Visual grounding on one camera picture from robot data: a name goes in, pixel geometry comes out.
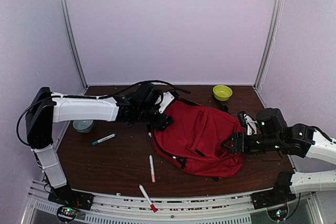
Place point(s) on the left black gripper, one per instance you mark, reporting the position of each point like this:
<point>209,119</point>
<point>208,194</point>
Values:
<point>163,123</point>

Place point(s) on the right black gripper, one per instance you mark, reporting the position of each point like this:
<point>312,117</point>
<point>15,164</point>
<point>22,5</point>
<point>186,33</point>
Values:
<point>239,137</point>

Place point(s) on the red backpack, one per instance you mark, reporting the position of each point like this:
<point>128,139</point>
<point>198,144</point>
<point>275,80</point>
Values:
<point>193,141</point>

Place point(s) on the pink capped white marker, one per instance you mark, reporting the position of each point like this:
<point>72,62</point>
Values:
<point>152,171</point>

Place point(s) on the red capped white marker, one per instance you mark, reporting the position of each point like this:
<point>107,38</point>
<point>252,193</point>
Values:
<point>148,199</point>

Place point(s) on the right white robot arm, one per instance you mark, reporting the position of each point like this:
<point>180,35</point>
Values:
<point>311,142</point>

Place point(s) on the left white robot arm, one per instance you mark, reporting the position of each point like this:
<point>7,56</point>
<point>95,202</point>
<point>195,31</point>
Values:
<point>49,108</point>

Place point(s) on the lime green bowl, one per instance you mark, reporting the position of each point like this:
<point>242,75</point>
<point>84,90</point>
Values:
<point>222,93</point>

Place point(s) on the teal capped white marker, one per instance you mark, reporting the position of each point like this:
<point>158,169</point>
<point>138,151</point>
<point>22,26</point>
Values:
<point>103,139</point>

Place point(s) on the pale blue ceramic bowl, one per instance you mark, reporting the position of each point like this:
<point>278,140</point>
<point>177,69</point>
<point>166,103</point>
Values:
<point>83,126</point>

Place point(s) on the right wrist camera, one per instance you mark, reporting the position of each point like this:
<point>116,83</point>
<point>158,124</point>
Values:
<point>248,122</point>

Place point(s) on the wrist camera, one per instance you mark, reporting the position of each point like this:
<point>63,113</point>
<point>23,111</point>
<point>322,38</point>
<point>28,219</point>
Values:
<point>166,99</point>
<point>248,122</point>

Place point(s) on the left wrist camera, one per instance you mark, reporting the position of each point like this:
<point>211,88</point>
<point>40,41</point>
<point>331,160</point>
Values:
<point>166,99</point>

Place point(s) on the front aluminium rail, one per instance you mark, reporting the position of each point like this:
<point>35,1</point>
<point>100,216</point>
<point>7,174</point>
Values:
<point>234,208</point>

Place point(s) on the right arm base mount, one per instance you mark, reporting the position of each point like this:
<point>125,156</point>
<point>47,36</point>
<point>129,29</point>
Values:
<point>275,203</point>

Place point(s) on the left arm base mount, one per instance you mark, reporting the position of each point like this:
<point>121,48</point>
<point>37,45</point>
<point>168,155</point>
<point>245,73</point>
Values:
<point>69,210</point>

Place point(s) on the left aluminium frame post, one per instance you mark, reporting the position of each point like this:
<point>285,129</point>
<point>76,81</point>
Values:
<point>72,43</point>

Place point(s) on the aluminium frame post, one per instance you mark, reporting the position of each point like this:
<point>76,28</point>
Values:
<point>269,45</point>
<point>72,43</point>

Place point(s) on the right aluminium frame post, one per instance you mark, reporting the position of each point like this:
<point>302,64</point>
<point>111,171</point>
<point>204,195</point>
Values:
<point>269,45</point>

